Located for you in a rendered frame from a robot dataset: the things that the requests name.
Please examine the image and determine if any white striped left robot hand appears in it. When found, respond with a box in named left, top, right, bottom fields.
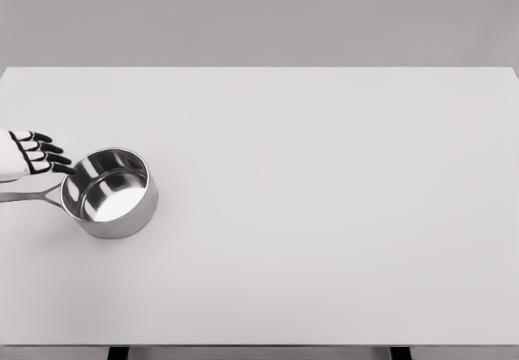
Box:
left=0, top=128, right=81, bottom=183

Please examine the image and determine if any steel saucepan with long handle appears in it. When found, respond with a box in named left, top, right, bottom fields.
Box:
left=0, top=147, right=159, bottom=240

